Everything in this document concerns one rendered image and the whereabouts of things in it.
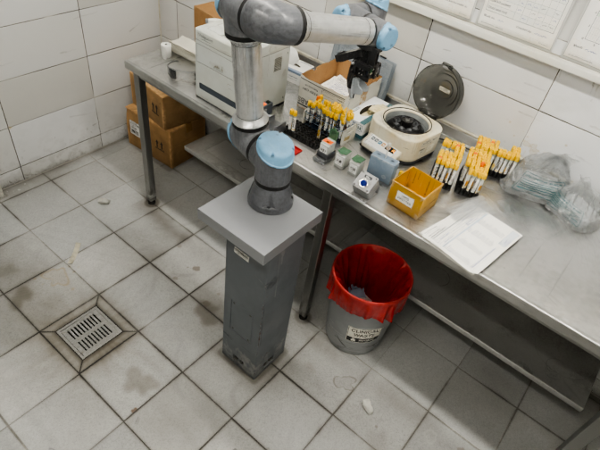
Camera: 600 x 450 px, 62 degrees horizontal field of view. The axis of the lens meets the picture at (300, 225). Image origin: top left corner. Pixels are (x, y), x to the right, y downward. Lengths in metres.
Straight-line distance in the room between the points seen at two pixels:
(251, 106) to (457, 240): 0.80
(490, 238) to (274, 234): 0.74
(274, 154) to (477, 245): 0.75
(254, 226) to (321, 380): 0.99
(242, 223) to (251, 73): 0.45
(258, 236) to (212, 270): 1.14
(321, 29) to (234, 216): 0.61
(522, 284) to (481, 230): 0.23
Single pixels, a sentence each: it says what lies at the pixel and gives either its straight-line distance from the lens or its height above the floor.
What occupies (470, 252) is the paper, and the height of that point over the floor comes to 0.89.
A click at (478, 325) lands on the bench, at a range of 2.38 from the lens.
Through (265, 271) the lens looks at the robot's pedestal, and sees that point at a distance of 1.70.
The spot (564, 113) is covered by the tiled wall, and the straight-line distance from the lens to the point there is 2.12.
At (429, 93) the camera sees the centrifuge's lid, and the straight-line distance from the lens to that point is 2.23.
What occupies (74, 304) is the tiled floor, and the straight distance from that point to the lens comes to 2.59.
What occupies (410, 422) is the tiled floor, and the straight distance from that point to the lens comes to 2.33.
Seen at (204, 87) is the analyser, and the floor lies 0.94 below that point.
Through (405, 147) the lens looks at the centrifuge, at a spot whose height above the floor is 0.96.
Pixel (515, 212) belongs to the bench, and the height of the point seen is 0.88.
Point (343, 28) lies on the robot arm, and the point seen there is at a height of 1.48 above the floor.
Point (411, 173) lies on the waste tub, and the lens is 1.87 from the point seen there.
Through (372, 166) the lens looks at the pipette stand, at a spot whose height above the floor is 0.93.
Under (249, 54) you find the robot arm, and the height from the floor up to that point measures 1.38.
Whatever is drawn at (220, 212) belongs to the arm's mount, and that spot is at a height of 0.92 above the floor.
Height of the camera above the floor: 1.99
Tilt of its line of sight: 43 degrees down
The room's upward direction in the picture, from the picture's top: 10 degrees clockwise
